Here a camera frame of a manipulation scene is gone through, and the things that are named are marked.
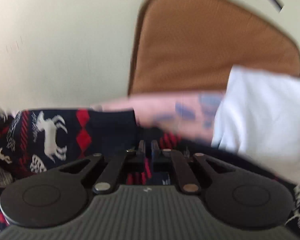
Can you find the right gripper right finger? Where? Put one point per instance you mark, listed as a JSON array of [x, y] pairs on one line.
[[161, 158]]

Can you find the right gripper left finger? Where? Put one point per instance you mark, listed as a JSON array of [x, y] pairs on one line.
[[136, 158]]

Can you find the navy reindeer pattern sweater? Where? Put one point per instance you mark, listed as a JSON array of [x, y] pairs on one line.
[[64, 175]]

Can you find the tattooed forearm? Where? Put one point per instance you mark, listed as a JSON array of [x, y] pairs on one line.
[[190, 115]]

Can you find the white cloth garment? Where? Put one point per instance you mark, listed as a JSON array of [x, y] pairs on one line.
[[259, 119]]

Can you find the brown seat cushion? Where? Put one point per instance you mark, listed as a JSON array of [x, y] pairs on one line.
[[193, 44]]

